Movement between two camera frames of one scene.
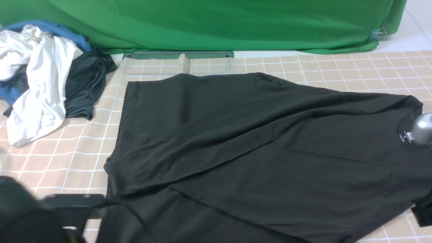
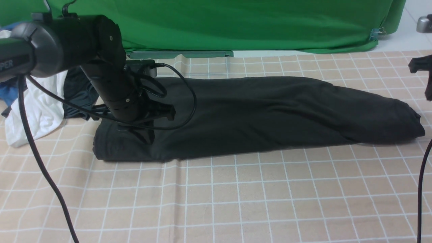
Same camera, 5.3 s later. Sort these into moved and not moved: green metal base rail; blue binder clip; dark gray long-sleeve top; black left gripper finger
Moved: dark gray long-sleeve top; black left gripper finger
Not moved: blue binder clip; green metal base rail
